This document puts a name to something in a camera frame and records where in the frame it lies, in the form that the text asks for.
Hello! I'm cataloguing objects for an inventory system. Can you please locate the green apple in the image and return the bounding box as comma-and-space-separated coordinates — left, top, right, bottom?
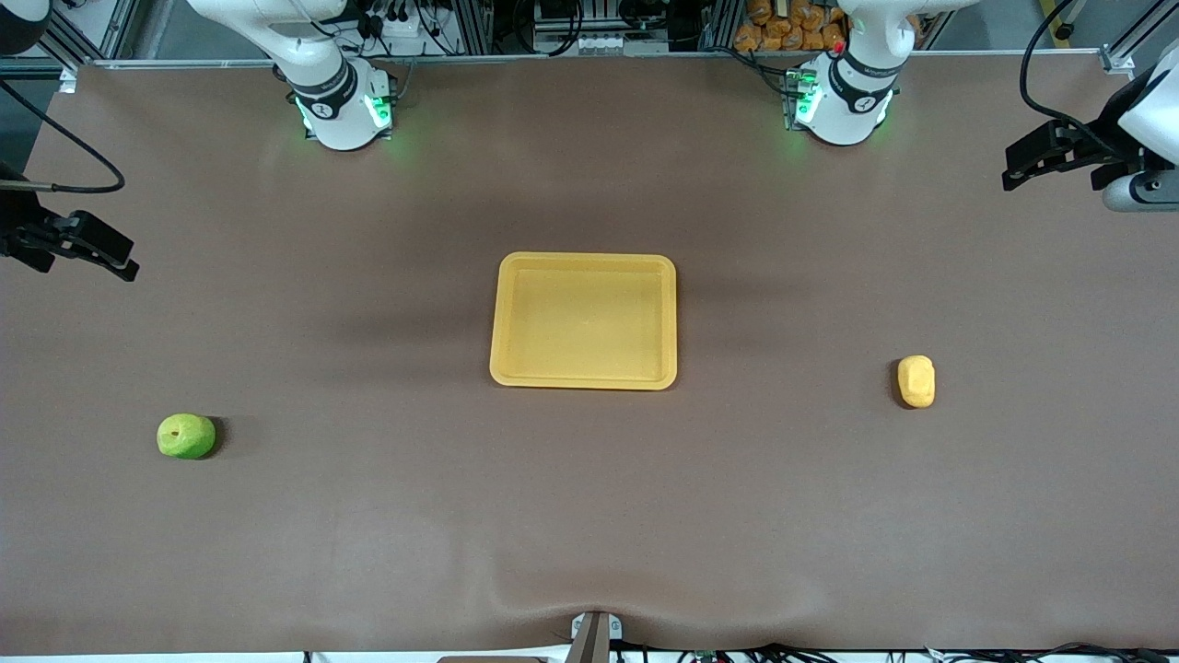
157, 413, 217, 460

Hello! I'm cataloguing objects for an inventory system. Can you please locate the yellow potato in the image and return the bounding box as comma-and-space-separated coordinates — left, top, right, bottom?
897, 355, 937, 409

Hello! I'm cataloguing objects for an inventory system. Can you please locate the yellow rectangular plastic tray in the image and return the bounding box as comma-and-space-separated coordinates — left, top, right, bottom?
489, 251, 679, 391

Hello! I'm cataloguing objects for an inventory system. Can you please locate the bag of orange buns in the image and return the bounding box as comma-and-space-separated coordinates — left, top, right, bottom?
733, 0, 850, 52

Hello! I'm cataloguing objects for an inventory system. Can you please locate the white power strip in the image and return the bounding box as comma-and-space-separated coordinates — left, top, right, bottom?
379, 7, 445, 58

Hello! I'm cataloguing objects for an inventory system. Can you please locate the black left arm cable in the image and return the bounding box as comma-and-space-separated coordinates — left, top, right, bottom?
1019, 0, 1123, 153

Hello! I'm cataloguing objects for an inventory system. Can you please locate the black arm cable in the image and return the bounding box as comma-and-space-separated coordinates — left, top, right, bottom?
1019, 0, 1123, 153
0, 81, 127, 194

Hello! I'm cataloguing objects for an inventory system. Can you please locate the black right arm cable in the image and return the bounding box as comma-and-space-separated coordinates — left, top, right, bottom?
0, 81, 127, 194

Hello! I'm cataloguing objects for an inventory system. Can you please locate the metal table edge bracket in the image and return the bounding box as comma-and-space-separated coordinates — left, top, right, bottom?
570, 611, 625, 663

